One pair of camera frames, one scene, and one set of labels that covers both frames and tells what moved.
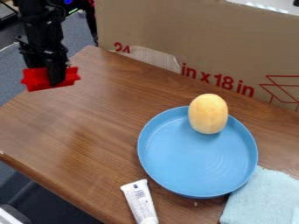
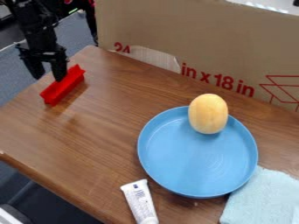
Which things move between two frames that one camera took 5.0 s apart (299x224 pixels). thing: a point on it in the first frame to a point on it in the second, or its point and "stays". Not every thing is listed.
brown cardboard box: (233, 44) stays
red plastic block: (37, 78) to (63, 87)
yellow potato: (209, 114) stays
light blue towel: (266, 201) stays
